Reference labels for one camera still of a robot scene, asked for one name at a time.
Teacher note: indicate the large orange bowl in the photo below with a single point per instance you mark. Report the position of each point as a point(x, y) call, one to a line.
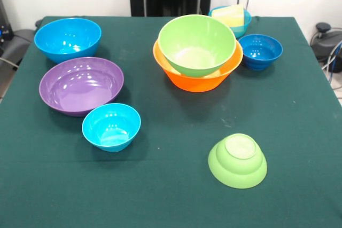
point(197, 83)

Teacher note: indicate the large green bowl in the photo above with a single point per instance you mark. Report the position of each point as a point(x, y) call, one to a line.
point(197, 41)

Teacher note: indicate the small green bowl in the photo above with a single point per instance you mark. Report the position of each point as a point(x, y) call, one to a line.
point(237, 166)

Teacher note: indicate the small dark blue bowl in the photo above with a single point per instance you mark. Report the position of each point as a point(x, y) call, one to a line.
point(260, 54)

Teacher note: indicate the yellow cup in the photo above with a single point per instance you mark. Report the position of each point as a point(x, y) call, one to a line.
point(231, 15)

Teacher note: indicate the translucent blue ridged bowl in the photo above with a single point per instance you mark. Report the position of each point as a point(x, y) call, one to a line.
point(245, 25)

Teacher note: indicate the small light blue bowl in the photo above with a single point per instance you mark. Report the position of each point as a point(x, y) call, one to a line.
point(110, 129)

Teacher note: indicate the purple bowl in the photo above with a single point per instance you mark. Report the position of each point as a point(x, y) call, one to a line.
point(80, 86)

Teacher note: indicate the dark green tablecloth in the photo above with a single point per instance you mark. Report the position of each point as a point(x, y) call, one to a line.
point(187, 198)

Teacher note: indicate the large blue bowl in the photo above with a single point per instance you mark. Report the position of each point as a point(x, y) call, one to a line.
point(66, 38)

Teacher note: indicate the dark grey seat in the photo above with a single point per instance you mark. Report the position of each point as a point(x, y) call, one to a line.
point(21, 41)

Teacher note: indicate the black electronic device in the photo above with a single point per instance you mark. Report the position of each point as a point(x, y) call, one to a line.
point(5, 30)

